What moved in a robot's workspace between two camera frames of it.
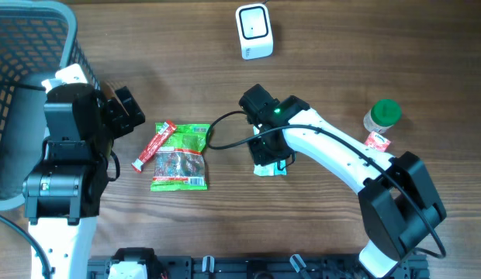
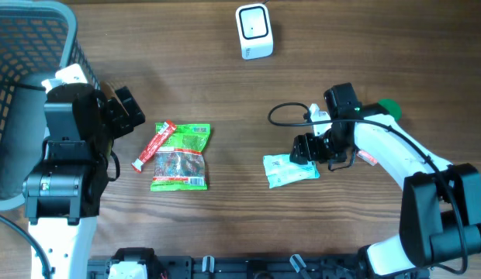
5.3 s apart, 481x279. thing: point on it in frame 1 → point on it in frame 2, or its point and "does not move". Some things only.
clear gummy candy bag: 177,169 does not move
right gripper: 262,157 → 307,145
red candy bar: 156,142 does not move
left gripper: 112,108 does not move
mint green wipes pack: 268,169 → 280,170
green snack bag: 189,137 does not move
